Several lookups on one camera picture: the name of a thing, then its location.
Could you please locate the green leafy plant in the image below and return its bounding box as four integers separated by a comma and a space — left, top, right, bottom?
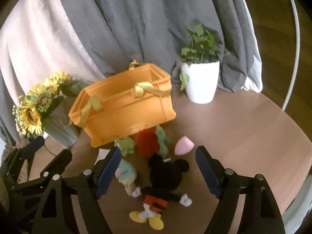
177, 24, 236, 90

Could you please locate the light green plush toy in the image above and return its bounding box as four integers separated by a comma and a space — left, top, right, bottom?
114, 136, 136, 157

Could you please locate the grey ribbed vase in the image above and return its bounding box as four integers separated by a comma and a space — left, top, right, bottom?
41, 107, 81, 149

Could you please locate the brown patterned rug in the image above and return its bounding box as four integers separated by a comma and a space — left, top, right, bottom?
0, 136, 33, 183

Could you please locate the pastel ice cream plush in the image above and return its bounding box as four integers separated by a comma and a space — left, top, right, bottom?
114, 160, 138, 197

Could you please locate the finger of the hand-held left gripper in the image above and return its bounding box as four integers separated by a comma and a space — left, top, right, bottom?
0, 136, 46, 183
11, 149, 73, 197

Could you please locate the pink egg-shaped sponge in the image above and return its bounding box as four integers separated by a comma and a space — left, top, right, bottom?
174, 136, 195, 156

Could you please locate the sunflower bouquet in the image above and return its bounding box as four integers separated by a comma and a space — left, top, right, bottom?
12, 71, 89, 137

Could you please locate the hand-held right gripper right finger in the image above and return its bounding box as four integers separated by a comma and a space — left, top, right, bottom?
195, 145, 286, 234

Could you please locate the white plant pot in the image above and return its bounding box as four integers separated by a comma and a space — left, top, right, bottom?
182, 60, 220, 104

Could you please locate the white curtain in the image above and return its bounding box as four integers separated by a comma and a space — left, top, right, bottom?
238, 0, 264, 93

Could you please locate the black mouse plush toy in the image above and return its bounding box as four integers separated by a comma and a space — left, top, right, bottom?
129, 154, 192, 231

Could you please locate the pale pink curtain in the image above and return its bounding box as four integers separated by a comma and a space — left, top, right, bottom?
0, 0, 108, 95

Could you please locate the grey curtain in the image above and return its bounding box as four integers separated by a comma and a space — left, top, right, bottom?
55, 0, 259, 94
0, 68, 27, 147

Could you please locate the dark green plush toy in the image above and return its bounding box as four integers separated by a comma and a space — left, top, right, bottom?
155, 125, 171, 162

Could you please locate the white hoop frame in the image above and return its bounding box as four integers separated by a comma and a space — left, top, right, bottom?
281, 0, 301, 111

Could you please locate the red fluffy plush toy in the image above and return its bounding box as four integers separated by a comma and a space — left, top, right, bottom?
134, 129, 161, 157

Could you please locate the orange plastic crate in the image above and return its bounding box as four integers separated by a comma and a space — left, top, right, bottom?
68, 60, 176, 148

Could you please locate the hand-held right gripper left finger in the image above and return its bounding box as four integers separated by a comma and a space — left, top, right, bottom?
32, 147, 122, 234

